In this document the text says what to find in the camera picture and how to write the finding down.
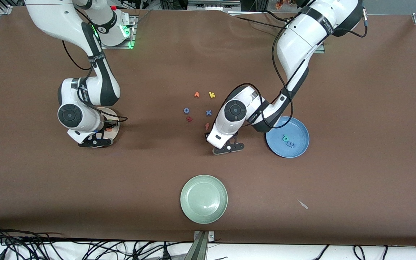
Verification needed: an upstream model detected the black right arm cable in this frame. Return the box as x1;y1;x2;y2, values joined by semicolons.
62;7;128;123

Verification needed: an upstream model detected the orange background object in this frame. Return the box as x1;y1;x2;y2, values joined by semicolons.
275;0;302;10

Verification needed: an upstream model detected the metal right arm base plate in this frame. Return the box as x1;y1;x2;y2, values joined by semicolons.
97;14;138;49

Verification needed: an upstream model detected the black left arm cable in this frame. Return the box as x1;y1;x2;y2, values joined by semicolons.
222;7;369;130

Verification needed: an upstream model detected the pale green round plate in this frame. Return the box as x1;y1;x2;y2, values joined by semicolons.
180;175;228;224

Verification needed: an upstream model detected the black floor cable tangle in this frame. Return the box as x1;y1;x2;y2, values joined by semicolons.
0;222;194;260

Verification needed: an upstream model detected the beige round plate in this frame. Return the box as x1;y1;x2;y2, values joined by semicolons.
94;107;121;147

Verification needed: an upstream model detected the brown table cover sheet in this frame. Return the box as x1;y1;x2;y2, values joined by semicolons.
0;6;416;247

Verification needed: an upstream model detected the black base cable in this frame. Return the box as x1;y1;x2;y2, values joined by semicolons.
226;13;289;29

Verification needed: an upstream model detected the blue round plate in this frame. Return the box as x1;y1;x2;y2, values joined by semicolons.
265;116;310;159

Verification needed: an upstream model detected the aluminium profile post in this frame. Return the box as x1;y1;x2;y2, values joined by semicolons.
184;230;216;260

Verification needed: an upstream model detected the grey metal background box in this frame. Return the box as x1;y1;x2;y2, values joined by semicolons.
187;0;242;11

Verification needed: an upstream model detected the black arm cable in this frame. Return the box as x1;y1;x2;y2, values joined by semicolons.
62;7;128;123
222;7;369;130

